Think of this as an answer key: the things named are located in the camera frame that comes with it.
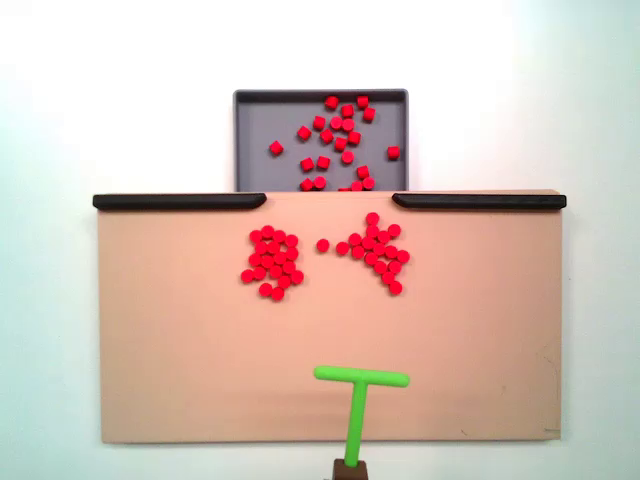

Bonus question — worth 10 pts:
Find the grey container tray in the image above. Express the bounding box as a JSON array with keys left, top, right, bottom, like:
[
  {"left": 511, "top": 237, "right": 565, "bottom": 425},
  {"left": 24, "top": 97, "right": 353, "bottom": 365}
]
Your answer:
[{"left": 232, "top": 88, "right": 410, "bottom": 194}]

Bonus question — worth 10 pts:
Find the black edge rail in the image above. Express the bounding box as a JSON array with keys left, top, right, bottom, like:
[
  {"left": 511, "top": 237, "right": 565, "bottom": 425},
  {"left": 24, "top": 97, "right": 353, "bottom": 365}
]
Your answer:
[
  {"left": 92, "top": 193, "right": 268, "bottom": 211},
  {"left": 392, "top": 192, "right": 568, "bottom": 210}
]

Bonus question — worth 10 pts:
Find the beige flat board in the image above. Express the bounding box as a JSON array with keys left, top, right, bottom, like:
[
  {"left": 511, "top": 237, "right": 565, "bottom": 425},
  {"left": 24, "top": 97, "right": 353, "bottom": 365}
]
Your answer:
[{"left": 94, "top": 188, "right": 568, "bottom": 445}]

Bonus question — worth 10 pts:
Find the green T-shaped pusher tool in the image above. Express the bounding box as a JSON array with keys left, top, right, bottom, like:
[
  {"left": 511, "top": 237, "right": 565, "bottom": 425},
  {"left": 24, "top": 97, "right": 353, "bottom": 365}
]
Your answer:
[{"left": 313, "top": 364, "right": 411, "bottom": 480}]

